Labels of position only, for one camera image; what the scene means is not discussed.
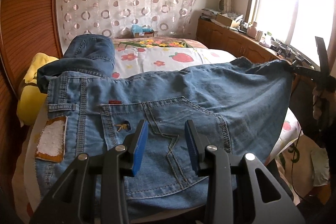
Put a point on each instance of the wooden side cabinet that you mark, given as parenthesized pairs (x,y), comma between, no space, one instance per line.
(216,37)

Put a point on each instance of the open cardboard box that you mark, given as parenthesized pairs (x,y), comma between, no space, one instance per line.
(229,19)

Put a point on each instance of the folded dark blue jeans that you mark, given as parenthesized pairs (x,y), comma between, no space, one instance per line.
(89,54)

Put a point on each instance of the floral bed blanket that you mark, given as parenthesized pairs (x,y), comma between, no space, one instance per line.
(155,42)

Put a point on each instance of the light blue denim jeans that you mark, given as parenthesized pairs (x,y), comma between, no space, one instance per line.
(239,106)

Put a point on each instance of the white strawberry print sheet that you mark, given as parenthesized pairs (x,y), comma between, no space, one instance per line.
(128,62)

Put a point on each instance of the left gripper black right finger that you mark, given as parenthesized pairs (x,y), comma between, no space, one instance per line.
(241,188)

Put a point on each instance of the pink bottle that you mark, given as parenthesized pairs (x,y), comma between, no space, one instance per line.
(252,30)

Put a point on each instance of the window with wooden frame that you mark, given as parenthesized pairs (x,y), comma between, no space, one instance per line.
(296,23)

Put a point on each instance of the person's right hand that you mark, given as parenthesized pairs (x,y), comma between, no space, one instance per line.
(318,96)

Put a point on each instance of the blue item in cardboard box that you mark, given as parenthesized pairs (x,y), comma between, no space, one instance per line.
(142,32)

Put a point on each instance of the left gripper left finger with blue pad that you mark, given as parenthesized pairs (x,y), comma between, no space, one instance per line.
(72,198)

